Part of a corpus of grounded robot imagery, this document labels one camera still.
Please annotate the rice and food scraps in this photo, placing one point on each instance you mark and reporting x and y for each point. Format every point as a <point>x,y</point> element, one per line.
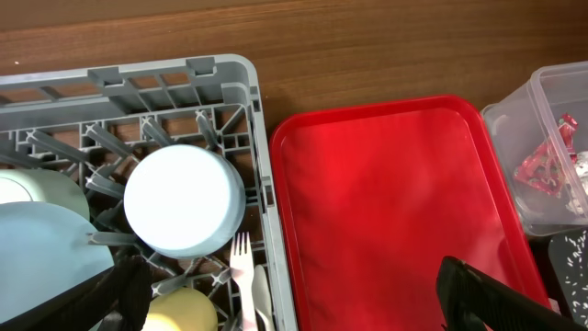
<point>575,270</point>

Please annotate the red plastic snack wrapper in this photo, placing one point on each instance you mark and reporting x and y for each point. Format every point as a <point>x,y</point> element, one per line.
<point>542,170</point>

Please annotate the yellow plastic cup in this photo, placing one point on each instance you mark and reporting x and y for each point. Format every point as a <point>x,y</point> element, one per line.
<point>181,310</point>

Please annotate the grey plastic dishwasher rack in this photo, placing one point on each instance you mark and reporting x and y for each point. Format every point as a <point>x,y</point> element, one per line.
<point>95,124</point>

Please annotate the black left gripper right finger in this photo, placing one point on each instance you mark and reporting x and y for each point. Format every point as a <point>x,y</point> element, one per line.
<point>473,301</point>

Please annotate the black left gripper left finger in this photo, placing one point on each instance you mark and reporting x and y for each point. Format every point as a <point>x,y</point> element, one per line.
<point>120,295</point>

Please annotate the white plastic fork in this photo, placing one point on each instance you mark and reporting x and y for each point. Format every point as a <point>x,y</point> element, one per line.
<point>242,271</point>

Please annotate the light green bowl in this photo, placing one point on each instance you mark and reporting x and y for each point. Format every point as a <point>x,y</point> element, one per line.
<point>42,185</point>

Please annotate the light blue plate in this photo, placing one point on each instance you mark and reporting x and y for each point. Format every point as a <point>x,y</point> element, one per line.
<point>44,252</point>

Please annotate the red plastic serving tray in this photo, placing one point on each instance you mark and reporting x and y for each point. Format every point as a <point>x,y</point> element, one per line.
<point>372,198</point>

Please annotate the light blue small bowl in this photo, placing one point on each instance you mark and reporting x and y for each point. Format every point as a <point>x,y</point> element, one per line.
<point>184,201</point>

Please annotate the clear plastic waste bin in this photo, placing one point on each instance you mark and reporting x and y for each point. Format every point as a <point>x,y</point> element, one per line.
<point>525,119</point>

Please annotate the black plastic waste tray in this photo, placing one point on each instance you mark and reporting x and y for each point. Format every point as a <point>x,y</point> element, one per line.
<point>562,263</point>

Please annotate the white paper napkin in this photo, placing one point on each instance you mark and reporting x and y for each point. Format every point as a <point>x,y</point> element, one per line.
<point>580,166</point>

